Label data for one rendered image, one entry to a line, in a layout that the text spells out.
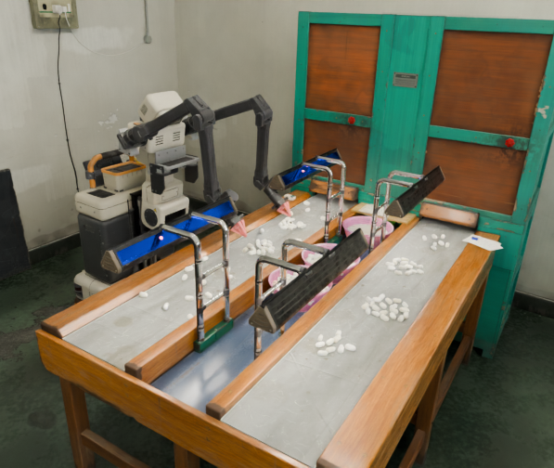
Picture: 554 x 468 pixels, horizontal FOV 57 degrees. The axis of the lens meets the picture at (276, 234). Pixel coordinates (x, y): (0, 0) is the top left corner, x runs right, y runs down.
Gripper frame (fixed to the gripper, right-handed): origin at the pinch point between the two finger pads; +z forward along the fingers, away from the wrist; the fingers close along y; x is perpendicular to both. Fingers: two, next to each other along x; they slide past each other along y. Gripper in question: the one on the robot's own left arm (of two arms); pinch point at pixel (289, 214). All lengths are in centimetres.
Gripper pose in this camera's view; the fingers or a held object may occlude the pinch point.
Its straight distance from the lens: 279.7
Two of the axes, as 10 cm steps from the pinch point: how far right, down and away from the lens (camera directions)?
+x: -5.7, 5.4, 6.2
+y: 5.4, -3.3, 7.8
